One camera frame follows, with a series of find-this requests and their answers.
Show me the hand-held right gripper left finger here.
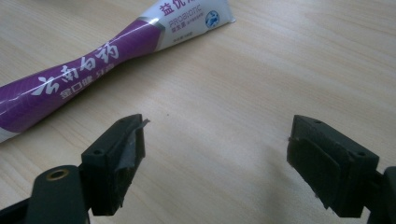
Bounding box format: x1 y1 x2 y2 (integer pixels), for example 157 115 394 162
81 113 150 217

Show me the purple and white toothpaste tube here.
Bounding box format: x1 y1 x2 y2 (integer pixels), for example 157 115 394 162
0 0 236 145

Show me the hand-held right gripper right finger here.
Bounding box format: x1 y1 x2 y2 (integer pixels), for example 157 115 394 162
286 114 381 218

